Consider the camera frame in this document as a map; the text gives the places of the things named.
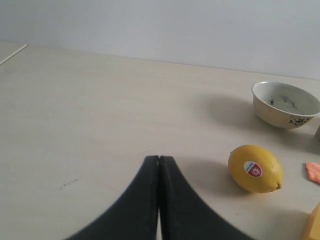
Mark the yellow cheese wedge toy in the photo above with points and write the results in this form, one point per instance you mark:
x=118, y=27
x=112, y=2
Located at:
x=312, y=227

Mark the white ceramic bowl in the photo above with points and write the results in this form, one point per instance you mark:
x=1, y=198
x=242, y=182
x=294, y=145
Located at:
x=283, y=105

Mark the orange toy piece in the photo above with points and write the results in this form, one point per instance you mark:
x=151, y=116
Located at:
x=313, y=172

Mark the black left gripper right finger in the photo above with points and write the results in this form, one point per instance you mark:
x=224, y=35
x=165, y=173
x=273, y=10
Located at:
x=183, y=214

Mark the yellow lemon with sticker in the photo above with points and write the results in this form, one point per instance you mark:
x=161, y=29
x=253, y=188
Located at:
x=255, y=169

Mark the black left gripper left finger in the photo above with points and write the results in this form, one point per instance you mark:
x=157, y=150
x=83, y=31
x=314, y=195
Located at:
x=134, y=215

